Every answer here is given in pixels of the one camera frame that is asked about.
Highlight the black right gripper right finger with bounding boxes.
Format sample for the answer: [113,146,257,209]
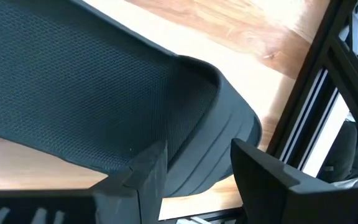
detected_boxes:
[230,138,358,224]

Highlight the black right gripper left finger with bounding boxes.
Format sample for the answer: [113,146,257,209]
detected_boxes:
[90,139,169,224]

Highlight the black rubber slide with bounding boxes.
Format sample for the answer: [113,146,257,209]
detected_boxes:
[0,0,263,198]

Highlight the black aluminium table frame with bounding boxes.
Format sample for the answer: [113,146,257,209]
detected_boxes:
[159,0,358,224]

